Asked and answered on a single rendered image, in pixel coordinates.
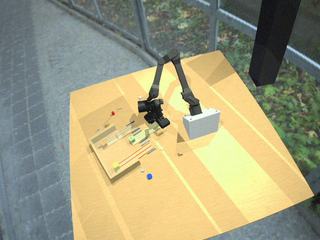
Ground light green cube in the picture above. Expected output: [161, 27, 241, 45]
[128, 136, 135, 143]

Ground tan strip with blue lines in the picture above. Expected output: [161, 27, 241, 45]
[119, 124, 136, 137]

